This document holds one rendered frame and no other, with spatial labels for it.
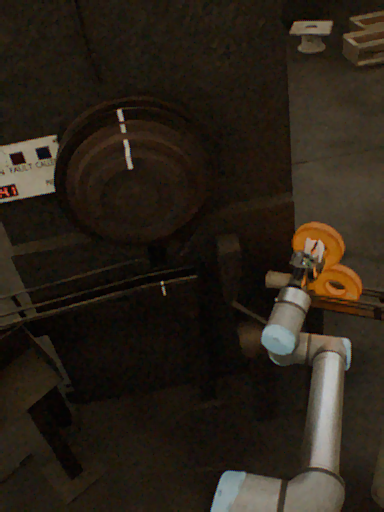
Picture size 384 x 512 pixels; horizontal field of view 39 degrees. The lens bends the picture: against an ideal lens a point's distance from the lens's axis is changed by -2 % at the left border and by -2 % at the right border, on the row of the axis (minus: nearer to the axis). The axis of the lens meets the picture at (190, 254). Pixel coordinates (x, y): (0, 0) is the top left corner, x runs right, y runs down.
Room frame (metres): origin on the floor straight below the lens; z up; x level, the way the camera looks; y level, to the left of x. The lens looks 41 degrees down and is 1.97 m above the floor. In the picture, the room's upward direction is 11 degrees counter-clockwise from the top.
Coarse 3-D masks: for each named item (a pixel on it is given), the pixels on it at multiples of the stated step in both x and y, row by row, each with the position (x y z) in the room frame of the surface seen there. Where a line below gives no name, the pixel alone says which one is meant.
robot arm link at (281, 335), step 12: (288, 300) 1.01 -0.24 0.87; (276, 312) 0.99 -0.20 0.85; (288, 312) 0.98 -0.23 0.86; (300, 312) 0.98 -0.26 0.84; (276, 324) 0.96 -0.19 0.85; (288, 324) 0.95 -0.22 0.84; (300, 324) 0.96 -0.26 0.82; (264, 336) 0.94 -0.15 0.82; (276, 336) 0.92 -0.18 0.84; (288, 336) 0.92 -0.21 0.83; (276, 348) 0.93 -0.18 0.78; (288, 348) 0.91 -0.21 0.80
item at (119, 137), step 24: (144, 120) 1.34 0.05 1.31; (96, 144) 1.32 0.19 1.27; (120, 144) 1.30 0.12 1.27; (144, 144) 1.30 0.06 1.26; (168, 144) 1.30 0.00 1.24; (192, 144) 1.32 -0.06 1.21; (72, 168) 1.32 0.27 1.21; (192, 168) 1.30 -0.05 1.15; (72, 192) 1.32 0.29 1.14; (192, 192) 1.30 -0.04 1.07; (192, 216) 1.32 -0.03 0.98; (120, 240) 1.32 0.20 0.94; (144, 240) 1.32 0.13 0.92
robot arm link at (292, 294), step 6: (282, 288) 1.07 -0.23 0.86; (288, 288) 1.05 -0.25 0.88; (294, 288) 1.04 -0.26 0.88; (282, 294) 1.04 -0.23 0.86; (288, 294) 1.03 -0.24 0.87; (294, 294) 1.02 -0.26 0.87; (300, 294) 1.02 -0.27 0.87; (306, 294) 1.03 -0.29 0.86; (276, 300) 1.05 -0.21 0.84; (294, 300) 1.01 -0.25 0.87; (300, 300) 1.01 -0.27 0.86; (306, 300) 1.01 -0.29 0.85; (306, 306) 1.00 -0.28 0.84; (306, 312) 1.00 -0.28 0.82
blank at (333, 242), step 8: (304, 224) 1.26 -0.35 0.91; (312, 224) 1.24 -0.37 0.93; (320, 224) 1.23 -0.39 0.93; (304, 232) 1.23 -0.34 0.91; (312, 232) 1.22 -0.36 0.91; (320, 232) 1.20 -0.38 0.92; (328, 232) 1.19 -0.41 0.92; (336, 232) 1.20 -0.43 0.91; (296, 240) 1.24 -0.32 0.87; (304, 240) 1.23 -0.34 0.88; (328, 240) 1.19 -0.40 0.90; (336, 240) 1.18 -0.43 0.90; (296, 248) 1.24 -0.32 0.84; (328, 248) 1.19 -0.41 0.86; (336, 248) 1.17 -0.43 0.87; (328, 256) 1.19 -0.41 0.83; (336, 256) 1.17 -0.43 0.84; (328, 264) 1.19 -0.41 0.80
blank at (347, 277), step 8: (336, 264) 1.19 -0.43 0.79; (328, 272) 1.18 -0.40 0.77; (336, 272) 1.16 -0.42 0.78; (344, 272) 1.16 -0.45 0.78; (352, 272) 1.16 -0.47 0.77; (320, 280) 1.19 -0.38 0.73; (328, 280) 1.18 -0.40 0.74; (336, 280) 1.16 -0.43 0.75; (344, 280) 1.15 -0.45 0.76; (352, 280) 1.14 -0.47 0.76; (360, 280) 1.15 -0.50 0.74; (320, 288) 1.19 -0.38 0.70; (328, 288) 1.19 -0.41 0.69; (336, 288) 1.19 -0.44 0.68; (352, 288) 1.13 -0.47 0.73; (360, 288) 1.13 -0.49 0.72; (336, 296) 1.16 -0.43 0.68; (344, 296) 1.15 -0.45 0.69; (352, 296) 1.13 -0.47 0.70
